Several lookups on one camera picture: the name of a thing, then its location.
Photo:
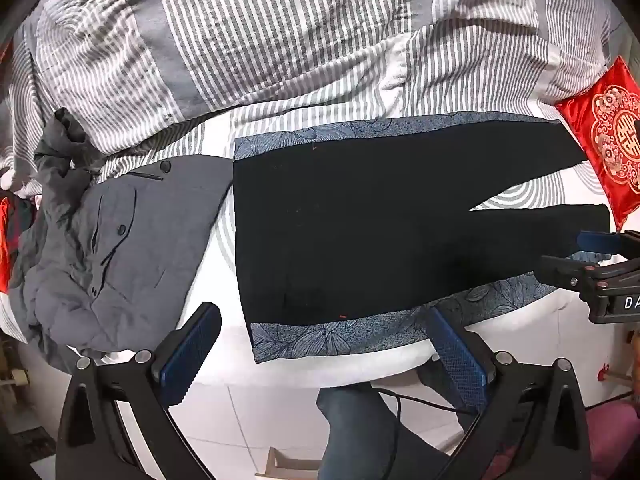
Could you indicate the cardboard box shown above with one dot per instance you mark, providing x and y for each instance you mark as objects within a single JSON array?
[{"x": 287, "y": 465}]

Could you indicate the grey button jacket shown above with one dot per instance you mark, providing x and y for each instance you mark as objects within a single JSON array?
[{"x": 125, "y": 260}]

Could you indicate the black pants blue floral trim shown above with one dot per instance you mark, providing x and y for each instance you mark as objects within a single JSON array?
[{"x": 350, "y": 210}]

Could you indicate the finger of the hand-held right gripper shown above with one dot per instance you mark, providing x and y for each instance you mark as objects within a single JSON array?
[
  {"x": 597, "y": 241},
  {"x": 562, "y": 269}
]

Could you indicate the pink cloth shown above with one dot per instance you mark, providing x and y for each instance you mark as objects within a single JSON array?
[{"x": 615, "y": 440}]

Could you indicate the person's leg in jeans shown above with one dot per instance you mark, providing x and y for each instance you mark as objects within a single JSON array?
[{"x": 360, "y": 435}]

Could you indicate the white grey patterned bed sheet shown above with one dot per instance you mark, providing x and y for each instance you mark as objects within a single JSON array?
[{"x": 220, "y": 265}]

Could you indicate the red cloth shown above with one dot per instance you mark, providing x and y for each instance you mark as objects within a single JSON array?
[{"x": 4, "y": 252}]

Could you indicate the red gold embroidered cushion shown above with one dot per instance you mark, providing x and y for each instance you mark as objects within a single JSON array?
[
  {"x": 4, "y": 52},
  {"x": 615, "y": 125}
]

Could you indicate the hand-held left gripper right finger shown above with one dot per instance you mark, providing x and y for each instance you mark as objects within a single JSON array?
[{"x": 457, "y": 355}]

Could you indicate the grey white striped quilt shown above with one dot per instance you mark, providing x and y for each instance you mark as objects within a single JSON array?
[{"x": 250, "y": 35}]

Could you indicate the dark plaid cloth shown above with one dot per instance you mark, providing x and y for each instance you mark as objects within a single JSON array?
[{"x": 22, "y": 217}]

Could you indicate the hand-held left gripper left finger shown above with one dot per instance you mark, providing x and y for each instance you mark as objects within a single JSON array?
[{"x": 192, "y": 347}]

